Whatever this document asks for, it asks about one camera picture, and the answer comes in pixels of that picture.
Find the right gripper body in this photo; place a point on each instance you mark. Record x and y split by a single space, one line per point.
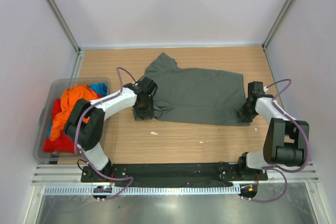
247 113

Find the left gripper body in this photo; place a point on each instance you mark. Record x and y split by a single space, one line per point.
145 109

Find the grey t shirt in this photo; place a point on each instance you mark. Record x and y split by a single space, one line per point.
195 95

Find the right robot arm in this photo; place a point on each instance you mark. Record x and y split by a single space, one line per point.
286 145

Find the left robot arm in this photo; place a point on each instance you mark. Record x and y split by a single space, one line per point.
86 120

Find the blue t shirt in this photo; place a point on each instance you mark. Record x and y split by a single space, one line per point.
99 88

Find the orange t shirt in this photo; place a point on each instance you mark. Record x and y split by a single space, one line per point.
67 103

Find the clear plastic bin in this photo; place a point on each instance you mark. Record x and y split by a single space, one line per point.
45 121

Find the red t shirt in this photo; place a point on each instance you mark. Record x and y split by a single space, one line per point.
62 143

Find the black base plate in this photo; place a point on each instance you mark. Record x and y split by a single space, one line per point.
183 175

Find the slotted cable duct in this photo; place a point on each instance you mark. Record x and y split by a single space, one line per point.
102 190

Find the aluminium rail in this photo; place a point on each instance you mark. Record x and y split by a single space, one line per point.
70 175

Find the right aluminium frame post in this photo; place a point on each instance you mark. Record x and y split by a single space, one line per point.
276 24

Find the aluminium frame post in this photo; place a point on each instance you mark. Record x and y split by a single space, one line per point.
60 19
276 24

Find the left aluminium frame post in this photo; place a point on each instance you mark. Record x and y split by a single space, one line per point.
60 19

